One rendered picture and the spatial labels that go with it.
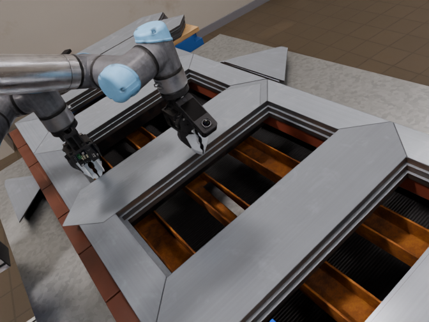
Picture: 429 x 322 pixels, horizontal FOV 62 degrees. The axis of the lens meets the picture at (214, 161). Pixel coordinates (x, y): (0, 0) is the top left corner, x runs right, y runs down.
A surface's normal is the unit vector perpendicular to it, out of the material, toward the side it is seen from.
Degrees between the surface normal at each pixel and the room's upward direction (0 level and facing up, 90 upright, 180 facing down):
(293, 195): 0
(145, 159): 0
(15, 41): 90
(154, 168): 0
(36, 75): 94
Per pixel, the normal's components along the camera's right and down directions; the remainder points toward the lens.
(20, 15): 0.51, 0.47
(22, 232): -0.28, -0.71
